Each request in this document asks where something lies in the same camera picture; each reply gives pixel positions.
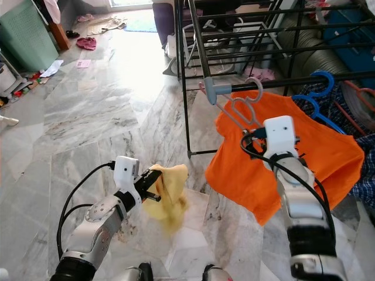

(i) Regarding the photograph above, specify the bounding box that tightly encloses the blue floor mat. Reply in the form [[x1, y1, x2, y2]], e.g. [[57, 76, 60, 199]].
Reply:
[[124, 18, 158, 33]]

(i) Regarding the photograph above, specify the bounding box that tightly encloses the pink cloth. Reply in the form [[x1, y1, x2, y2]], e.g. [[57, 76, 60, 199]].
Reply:
[[252, 66, 277, 83]]

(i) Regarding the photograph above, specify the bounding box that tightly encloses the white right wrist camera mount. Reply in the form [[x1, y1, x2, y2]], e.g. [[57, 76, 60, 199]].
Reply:
[[263, 115, 298, 156]]

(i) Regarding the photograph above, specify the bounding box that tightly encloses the robot leg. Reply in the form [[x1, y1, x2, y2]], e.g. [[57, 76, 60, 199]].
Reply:
[[111, 263, 154, 281], [202, 264, 236, 281]]

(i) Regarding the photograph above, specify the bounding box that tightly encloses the green plastic laundry bin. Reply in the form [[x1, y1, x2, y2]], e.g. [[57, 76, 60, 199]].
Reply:
[[0, 0, 60, 73]]

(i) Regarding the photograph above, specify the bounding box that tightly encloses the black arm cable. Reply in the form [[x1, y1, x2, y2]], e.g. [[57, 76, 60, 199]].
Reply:
[[240, 131, 339, 248], [56, 162, 118, 262]]

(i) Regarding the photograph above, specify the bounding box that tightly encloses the red cloth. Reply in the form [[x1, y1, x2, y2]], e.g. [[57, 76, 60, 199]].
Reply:
[[76, 36, 98, 52]]

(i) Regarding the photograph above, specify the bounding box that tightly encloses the purple pouf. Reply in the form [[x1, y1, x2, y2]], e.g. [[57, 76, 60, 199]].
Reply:
[[152, 0, 179, 50]]

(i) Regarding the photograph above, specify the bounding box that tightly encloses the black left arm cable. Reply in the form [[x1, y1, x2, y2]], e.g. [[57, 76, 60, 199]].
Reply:
[[56, 162, 118, 262]]

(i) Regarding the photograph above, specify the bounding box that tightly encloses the robot left leg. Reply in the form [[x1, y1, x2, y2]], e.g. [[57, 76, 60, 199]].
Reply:
[[111, 263, 154, 281]]

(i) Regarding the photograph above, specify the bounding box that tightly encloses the robot right leg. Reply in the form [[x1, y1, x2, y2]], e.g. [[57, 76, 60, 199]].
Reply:
[[202, 264, 236, 281]]

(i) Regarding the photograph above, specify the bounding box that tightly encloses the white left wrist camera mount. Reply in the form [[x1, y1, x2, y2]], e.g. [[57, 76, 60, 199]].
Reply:
[[114, 155, 142, 194]]

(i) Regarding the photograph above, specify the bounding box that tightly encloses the beige cloth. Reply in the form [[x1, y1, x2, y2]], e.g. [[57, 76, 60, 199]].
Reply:
[[86, 16, 128, 36]]

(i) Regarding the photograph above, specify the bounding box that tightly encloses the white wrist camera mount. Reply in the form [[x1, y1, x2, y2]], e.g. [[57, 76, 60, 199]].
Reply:
[[263, 115, 298, 156], [114, 155, 142, 194]]

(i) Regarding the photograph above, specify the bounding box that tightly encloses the white drawer storage rack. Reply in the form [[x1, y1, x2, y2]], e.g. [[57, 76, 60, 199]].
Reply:
[[0, 53, 30, 100]]

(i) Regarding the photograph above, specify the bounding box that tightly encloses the black metal drying rack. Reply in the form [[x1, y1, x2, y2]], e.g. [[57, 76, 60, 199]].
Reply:
[[173, 0, 375, 159]]

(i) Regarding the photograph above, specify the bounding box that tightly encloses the pale pink plastic hanger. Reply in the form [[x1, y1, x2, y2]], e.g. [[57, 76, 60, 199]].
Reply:
[[198, 77, 265, 133]]

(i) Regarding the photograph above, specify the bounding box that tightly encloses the red plastic hanger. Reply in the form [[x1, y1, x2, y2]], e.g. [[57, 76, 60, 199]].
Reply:
[[342, 80, 375, 133]]

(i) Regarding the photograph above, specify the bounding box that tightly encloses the white paper sheet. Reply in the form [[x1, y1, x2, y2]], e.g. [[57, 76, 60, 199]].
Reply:
[[40, 60, 64, 79]]

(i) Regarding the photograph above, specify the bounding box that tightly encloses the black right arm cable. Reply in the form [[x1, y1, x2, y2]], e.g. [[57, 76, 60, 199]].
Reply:
[[240, 131, 339, 248]]

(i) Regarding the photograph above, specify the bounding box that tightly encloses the orange printed t-shirt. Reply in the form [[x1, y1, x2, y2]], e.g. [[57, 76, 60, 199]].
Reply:
[[204, 90, 366, 227]]

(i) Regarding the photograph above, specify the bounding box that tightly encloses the yellow shirt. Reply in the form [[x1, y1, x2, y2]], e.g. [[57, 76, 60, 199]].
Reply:
[[144, 163, 190, 236]]

